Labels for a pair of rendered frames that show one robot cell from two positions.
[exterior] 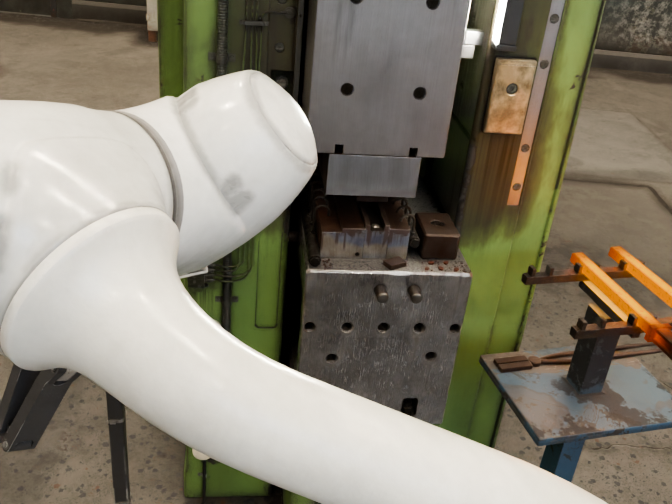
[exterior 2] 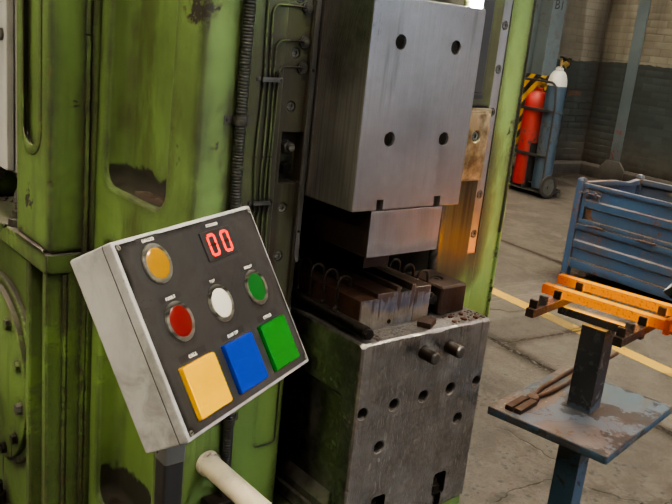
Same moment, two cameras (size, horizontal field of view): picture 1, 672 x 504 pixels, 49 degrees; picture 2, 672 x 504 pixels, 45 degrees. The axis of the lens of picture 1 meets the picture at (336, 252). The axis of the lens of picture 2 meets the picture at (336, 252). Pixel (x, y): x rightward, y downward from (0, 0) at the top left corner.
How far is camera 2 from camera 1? 0.94 m
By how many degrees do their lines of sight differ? 32
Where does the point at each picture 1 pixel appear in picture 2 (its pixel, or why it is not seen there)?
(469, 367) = not seen: hidden behind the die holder
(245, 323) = (243, 445)
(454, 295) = (477, 344)
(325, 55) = (374, 103)
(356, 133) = (394, 186)
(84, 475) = not seen: outside the picture
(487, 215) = (453, 266)
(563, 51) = (502, 99)
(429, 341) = (457, 401)
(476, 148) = not seen: hidden behind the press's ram
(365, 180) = (399, 236)
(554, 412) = (591, 432)
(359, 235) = (391, 299)
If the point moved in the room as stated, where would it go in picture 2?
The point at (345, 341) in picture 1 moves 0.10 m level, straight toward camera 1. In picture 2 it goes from (391, 422) to (418, 445)
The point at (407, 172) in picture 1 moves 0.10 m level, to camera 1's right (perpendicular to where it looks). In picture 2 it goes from (431, 222) to (469, 221)
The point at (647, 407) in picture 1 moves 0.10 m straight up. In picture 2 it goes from (638, 408) to (647, 371)
